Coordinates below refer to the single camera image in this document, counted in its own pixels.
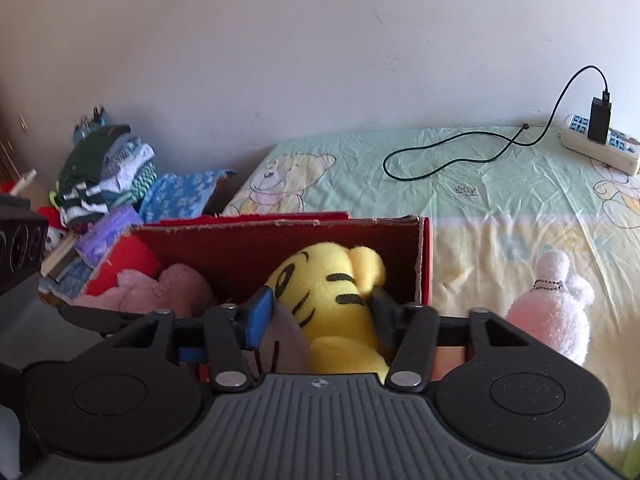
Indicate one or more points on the red white plush toy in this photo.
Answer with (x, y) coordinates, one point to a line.
(47, 215)

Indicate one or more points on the white power strip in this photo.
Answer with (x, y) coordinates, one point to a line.
(575, 140)

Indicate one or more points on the yellow tiger plush toy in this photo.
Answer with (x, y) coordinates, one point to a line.
(325, 280)

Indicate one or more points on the mauve plush toy with whiskers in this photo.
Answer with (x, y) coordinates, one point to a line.
(285, 340)

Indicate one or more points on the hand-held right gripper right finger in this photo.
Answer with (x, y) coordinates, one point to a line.
(382, 310)

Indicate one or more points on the cartoon print bed sheet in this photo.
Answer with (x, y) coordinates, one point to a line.
(450, 200)

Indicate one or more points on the black charger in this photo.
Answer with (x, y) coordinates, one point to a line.
(599, 120)

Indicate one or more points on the green white striped garment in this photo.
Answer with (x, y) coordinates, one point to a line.
(82, 205)

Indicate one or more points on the pink white plush toy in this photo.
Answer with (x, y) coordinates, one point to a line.
(545, 310)

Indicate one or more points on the folded light patterned clothes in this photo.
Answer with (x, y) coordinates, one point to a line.
(127, 165)

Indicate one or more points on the dark green garment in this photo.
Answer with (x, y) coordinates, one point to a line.
(87, 160)

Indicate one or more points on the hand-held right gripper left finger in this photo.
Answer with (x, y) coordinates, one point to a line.
(261, 317)

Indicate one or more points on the purple box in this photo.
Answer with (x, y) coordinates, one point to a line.
(107, 235)

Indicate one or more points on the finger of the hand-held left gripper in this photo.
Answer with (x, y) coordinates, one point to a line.
(95, 317)

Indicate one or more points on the red cardboard box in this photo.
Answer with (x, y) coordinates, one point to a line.
(325, 235)

